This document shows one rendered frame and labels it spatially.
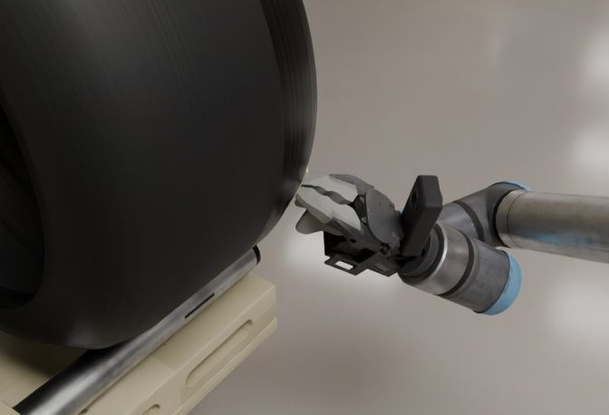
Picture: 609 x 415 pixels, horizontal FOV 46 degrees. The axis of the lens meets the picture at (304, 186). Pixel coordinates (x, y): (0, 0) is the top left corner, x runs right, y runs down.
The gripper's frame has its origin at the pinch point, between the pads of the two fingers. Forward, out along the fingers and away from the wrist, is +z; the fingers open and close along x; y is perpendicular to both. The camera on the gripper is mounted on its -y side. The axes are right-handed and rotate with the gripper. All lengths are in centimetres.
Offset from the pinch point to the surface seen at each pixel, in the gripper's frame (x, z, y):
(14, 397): -15.8, 15.3, 36.3
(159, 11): -6.4, 27.1, -16.9
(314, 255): 72, -90, 103
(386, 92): 181, -145, 109
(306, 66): -0.4, 11.5, -14.6
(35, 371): -12.3, 13.3, 36.4
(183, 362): -14.6, 2.8, 19.0
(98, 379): -18.8, 12.7, 18.5
